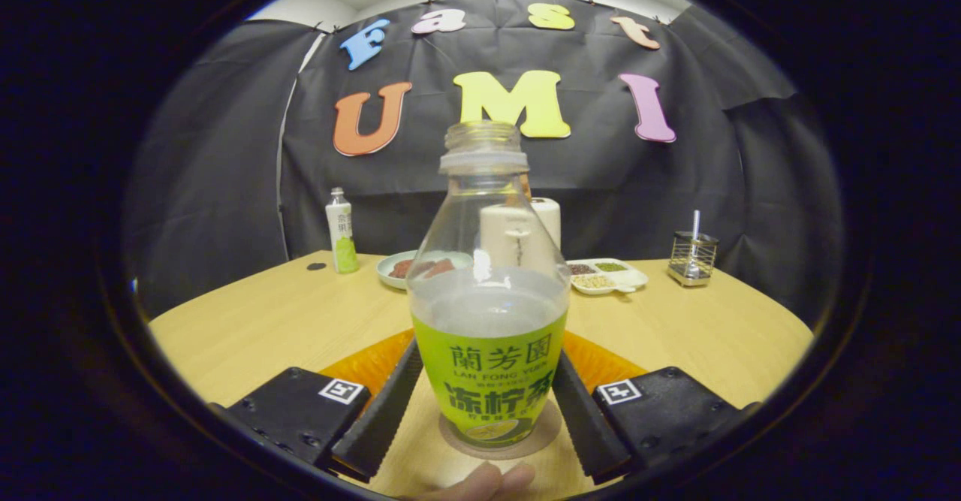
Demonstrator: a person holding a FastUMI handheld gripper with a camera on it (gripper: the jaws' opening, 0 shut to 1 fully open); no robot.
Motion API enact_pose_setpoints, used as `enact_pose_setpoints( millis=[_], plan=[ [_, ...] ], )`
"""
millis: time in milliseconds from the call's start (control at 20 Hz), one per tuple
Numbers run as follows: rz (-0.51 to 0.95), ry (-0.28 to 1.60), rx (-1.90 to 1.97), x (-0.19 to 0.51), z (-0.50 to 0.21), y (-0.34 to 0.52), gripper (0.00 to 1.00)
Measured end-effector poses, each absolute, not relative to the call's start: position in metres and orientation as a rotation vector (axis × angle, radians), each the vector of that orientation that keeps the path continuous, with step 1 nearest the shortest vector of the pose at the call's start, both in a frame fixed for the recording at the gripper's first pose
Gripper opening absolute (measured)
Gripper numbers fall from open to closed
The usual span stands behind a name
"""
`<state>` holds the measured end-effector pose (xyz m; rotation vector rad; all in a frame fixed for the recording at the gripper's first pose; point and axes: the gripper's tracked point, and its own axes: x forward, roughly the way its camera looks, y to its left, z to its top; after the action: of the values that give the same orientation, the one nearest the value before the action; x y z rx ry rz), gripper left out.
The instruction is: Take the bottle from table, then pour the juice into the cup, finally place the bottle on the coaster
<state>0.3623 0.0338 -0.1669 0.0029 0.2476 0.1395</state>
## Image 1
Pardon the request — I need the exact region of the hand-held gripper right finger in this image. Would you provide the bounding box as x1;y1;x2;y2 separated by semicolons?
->
552;330;759;485

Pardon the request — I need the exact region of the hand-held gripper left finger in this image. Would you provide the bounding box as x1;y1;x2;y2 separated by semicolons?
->
218;330;426;484

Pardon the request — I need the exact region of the round brown coaster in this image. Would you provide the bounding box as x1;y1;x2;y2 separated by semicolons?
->
438;400;563;461

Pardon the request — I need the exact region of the green label juice bottle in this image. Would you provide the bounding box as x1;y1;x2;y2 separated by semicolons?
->
406;120;571;450

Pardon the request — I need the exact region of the slim white green bottle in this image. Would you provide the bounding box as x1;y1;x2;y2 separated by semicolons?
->
325;187;360;275

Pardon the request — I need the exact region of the pale green plate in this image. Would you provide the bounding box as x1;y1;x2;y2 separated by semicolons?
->
376;249;475;291

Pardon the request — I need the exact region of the wooden table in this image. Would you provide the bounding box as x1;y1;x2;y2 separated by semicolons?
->
148;250;815;498

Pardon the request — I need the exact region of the white divided tray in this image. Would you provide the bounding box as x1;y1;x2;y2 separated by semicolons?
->
567;258;649;296

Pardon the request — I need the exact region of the cream toaster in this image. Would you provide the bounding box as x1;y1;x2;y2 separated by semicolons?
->
480;197;562;269

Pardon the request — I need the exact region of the black backdrop cloth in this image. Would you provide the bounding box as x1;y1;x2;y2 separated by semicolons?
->
124;0;845;321

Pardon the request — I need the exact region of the glass in wire holder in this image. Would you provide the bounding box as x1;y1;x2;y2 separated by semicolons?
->
667;231;720;288

